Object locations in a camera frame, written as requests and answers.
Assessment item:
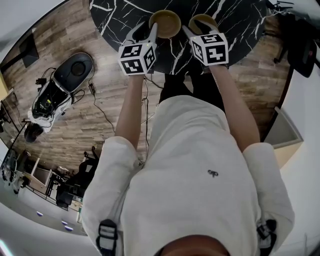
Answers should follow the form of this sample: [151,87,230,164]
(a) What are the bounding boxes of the black gray shoulder strap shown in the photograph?
[96,219,119,256]
[256,218,278,251]

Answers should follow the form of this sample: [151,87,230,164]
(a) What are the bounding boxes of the white router black antennas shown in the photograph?
[264,0,295,11]

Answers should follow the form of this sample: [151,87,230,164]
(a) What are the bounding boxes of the gray black floor robot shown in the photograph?
[31,51,95,118]

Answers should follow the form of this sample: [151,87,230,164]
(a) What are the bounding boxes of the person's white shirt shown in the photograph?
[81,94,296,256]

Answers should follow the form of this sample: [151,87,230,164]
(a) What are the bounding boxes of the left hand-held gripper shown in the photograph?
[117,21,159,76]

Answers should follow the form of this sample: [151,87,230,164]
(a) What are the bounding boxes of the person's black trousers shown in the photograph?
[158,67,227,113]

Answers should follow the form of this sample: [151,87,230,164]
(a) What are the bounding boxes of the black desk base plate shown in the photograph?
[0,33,40,73]

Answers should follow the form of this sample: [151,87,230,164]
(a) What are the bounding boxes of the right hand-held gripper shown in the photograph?
[181,20,230,67]

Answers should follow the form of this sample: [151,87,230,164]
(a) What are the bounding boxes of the white desk frame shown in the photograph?
[263,106,305,150]

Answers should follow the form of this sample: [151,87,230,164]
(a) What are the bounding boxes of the person's face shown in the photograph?
[156,234,231,256]

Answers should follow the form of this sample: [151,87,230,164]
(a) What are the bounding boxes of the person's right forearm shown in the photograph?
[208,64,261,153]

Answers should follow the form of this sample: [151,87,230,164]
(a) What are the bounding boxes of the round black marble table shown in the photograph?
[89,0,268,76]

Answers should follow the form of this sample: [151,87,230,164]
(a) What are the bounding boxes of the person's left forearm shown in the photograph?
[114,73,147,152]

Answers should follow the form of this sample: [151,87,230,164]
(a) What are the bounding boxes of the black office chair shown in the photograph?
[56,146,101,208]
[273,37,319,79]

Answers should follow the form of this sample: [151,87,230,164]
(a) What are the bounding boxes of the black floor cable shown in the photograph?
[74,74,117,133]

